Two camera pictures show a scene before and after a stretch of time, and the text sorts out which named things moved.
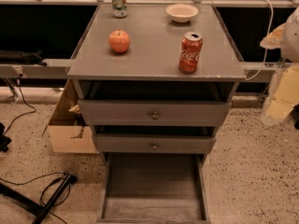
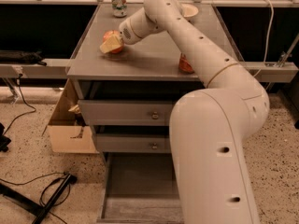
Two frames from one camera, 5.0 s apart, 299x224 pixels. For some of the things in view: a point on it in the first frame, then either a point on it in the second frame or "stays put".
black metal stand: x=34 y=207 stays put
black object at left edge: x=5 y=140 stays put
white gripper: x=291 y=37 → x=126 y=32
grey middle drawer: x=154 y=143 stays put
